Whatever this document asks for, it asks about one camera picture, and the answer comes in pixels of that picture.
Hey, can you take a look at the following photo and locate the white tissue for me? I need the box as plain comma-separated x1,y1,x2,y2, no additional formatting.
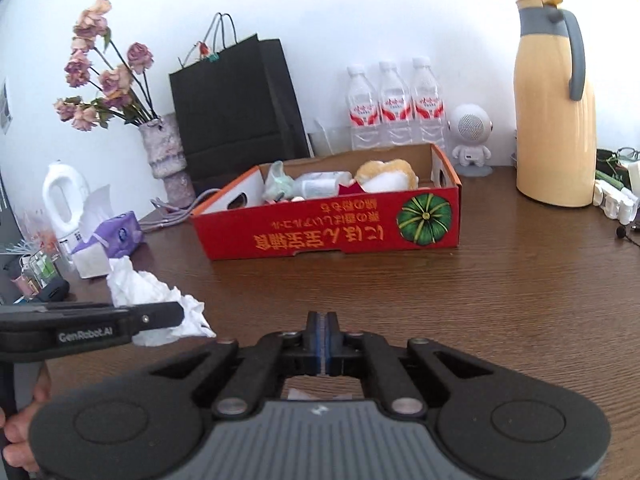
106,256,216,347

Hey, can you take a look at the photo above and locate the cotton swab plastic box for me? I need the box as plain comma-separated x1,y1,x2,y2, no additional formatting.
292,171,352,200

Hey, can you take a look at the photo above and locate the red fabric rose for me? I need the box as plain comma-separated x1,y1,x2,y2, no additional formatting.
338,181,364,196

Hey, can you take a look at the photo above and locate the person left hand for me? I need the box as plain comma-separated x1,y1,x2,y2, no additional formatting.
1,363,52,474

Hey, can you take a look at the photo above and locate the purple tissue pack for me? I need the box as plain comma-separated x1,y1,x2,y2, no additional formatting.
72,185,143,280

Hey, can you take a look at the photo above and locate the red cardboard pumpkin box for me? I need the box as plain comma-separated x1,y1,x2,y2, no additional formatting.
191,144,462,260

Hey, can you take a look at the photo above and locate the white detergent bottle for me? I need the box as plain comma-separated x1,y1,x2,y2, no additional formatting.
42,162,90,258

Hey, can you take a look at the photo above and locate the pale green plastic bag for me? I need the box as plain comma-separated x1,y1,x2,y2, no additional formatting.
262,160,298,203

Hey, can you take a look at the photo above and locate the purple white ceramic vase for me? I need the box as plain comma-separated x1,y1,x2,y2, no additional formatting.
139,113,195,208

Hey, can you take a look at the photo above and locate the yellow white plush toy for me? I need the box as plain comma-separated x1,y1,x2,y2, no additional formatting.
355,159,419,193

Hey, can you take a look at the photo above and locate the grey glass cup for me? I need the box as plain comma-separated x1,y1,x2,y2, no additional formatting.
307,119,352,157

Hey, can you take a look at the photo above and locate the dried pink flower bouquet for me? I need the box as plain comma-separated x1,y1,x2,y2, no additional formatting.
53,0,160,132

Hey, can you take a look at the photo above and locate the black paper shopping bag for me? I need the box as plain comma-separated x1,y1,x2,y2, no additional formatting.
169,13,309,193

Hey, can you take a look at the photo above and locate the left water bottle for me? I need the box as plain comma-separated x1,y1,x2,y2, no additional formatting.
346,65,382,150

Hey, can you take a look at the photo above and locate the water bottle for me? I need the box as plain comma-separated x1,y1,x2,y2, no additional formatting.
411,58,446,150
378,61,412,145
346,65,382,150

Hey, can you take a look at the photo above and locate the middle water bottle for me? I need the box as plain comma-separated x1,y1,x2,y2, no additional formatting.
378,61,412,145

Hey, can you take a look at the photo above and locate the right water bottle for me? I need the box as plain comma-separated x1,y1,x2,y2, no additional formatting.
411,58,446,150

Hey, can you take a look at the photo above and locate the white astronaut speaker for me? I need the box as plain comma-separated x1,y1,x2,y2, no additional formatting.
448,103,494,178

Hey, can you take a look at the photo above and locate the yellow thermos jug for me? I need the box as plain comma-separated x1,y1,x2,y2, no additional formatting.
514,0,597,208

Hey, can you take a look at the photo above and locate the purple lanyard cord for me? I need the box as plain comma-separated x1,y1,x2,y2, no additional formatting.
136,187,222,233

